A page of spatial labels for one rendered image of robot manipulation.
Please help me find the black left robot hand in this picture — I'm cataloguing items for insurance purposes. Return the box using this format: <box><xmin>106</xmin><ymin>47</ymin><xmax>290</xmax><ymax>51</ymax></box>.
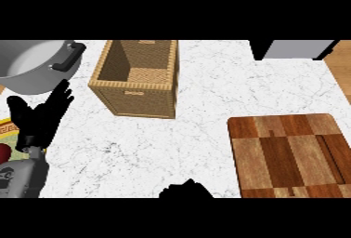
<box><xmin>6</xmin><ymin>78</ymin><xmax>75</xmax><ymax>152</ymax></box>

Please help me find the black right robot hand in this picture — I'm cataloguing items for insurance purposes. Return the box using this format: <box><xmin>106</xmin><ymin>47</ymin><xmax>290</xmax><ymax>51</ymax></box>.
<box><xmin>158</xmin><ymin>178</ymin><xmax>215</xmax><ymax>199</ymax></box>

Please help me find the red bell pepper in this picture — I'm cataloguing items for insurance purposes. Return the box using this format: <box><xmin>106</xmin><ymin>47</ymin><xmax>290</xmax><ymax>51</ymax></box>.
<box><xmin>0</xmin><ymin>142</ymin><xmax>13</xmax><ymax>164</ymax></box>

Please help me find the brown wicker basket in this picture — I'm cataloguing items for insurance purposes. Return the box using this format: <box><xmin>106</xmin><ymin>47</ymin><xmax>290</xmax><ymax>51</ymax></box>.
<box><xmin>87</xmin><ymin>40</ymin><xmax>180</xmax><ymax>120</ymax></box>

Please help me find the brown wooden cutting board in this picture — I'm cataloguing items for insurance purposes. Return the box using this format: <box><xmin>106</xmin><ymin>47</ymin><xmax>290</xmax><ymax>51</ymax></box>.
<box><xmin>225</xmin><ymin>112</ymin><xmax>351</xmax><ymax>199</ymax></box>

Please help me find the yellow patterned placemat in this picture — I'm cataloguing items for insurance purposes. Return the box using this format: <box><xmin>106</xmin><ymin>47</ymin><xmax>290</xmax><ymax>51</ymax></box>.
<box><xmin>0</xmin><ymin>117</ymin><xmax>29</xmax><ymax>162</ymax></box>

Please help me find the grey metal pot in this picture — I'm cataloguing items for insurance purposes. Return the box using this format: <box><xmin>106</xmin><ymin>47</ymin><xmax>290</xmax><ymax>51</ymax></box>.
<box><xmin>0</xmin><ymin>40</ymin><xmax>88</xmax><ymax>96</ymax></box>

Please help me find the grey and black appliance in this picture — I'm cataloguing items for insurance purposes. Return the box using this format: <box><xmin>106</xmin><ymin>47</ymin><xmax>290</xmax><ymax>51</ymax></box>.
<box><xmin>248</xmin><ymin>40</ymin><xmax>340</xmax><ymax>61</ymax></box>

